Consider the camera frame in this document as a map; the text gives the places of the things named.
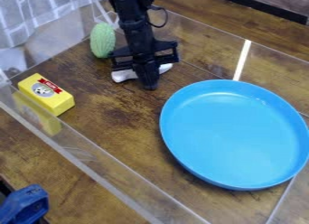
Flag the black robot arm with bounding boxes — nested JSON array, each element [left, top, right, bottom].
[[108, 0, 179, 90]]

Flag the clear acrylic enclosure wall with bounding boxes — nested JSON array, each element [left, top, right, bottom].
[[0, 0, 309, 224]]

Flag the black cable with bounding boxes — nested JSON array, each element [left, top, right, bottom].
[[144, 4, 168, 29]]

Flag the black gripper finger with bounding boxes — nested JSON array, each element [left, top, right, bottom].
[[132, 61, 159, 90]]

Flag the blue round tray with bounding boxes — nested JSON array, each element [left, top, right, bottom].
[[159, 79, 309, 191]]

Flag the blue clamp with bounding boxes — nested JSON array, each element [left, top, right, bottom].
[[0, 184, 49, 224]]

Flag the white toy fish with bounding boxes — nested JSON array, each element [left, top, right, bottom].
[[111, 63, 172, 83]]

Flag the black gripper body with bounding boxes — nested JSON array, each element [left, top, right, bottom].
[[108, 11, 179, 72]]

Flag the yellow toy butter box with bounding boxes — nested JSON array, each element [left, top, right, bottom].
[[17, 73, 75, 117]]

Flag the green toy bitter gourd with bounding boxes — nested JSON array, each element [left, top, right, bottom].
[[91, 23, 116, 59]]

